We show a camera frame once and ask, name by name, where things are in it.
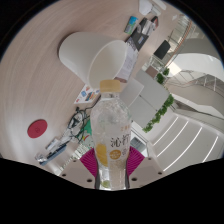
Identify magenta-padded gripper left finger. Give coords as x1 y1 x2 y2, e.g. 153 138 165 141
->
59 148 100 190

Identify black notebook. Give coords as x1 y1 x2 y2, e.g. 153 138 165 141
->
128 16 158 51

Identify white chair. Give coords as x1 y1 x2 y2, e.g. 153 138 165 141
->
119 78 145 108

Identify long ceiling light strips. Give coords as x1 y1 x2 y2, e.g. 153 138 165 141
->
151 116 222 173

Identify brown box with paper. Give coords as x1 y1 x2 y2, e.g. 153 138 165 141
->
114 41 139 83

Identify white staircase with railing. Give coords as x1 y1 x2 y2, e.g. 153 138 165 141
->
164 19 224 119

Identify flat round red coaster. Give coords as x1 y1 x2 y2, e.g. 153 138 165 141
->
27 119 48 139

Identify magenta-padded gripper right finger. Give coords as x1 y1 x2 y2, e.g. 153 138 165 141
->
126 145 166 189

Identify potted plants in brown planter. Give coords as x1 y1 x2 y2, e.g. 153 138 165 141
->
146 66 171 85

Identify clear drink bottle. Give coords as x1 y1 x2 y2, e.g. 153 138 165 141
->
90 79 133 191

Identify small teal packet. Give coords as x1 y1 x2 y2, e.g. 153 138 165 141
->
124 15 139 36

